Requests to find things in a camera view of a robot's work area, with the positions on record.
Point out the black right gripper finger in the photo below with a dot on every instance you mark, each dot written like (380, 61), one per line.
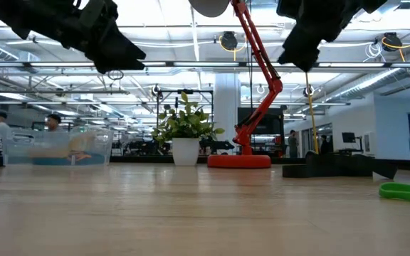
(301, 55)

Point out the clear plastic bin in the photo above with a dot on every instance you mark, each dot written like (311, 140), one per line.
(20, 149)

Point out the red desk lamp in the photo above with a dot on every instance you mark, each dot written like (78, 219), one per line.
(240, 161)

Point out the white building column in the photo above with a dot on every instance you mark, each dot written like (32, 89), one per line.
(226, 106)

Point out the black equipment on bench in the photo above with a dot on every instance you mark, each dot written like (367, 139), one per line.
(223, 145)

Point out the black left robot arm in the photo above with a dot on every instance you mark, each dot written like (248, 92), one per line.
(23, 16)

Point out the green rubber band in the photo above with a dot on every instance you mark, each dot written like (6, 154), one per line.
(383, 192)

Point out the long overhead light bar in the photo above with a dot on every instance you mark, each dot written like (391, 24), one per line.
(205, 64)

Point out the black monitor on stand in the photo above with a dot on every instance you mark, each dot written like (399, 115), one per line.
(348, 137)

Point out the black flat stand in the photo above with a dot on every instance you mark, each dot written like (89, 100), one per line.
(333, 167)

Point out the green plant in white pot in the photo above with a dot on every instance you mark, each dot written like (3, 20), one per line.
(185, 151)

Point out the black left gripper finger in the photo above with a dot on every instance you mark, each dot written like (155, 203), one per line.
(112, 65)
(119, 46)

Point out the black cabinet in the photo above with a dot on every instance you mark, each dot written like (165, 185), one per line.
(269, 124)

